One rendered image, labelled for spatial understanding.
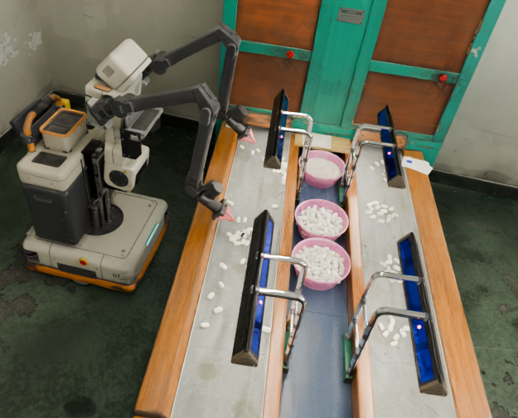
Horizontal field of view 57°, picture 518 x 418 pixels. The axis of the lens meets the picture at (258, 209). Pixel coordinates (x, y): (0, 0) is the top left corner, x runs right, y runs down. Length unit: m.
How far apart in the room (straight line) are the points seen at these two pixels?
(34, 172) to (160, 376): 1.25
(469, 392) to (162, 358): 1.11
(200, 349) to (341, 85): 1.66
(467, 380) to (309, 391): 0.58
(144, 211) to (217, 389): 1.52
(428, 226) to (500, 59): 1.61
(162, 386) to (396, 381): 0.84
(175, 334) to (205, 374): 0.19
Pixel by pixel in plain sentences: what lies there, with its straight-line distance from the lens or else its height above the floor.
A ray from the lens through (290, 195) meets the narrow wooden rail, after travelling 2.45.
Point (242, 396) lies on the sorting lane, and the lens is 1.77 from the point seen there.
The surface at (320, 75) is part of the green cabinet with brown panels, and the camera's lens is 2.77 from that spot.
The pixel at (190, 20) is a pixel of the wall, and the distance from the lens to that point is 3.81.
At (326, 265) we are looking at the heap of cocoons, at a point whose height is 0.74.
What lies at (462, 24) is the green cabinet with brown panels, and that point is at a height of 1.52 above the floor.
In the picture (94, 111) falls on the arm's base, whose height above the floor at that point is 1.20.
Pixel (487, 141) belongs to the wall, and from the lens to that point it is 4.09.
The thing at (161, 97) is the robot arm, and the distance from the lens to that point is 2.01.
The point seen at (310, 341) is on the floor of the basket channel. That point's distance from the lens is 2.00.
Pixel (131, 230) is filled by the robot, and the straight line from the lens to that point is 2.90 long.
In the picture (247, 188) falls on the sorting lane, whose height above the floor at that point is 0.74.
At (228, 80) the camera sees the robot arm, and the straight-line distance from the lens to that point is 2.41.
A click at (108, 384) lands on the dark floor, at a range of 2.65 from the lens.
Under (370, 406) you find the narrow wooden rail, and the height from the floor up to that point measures 0.76.
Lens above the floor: 2.32
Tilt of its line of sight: 42 degrees down
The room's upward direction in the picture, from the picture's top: 9 degrees clockwise
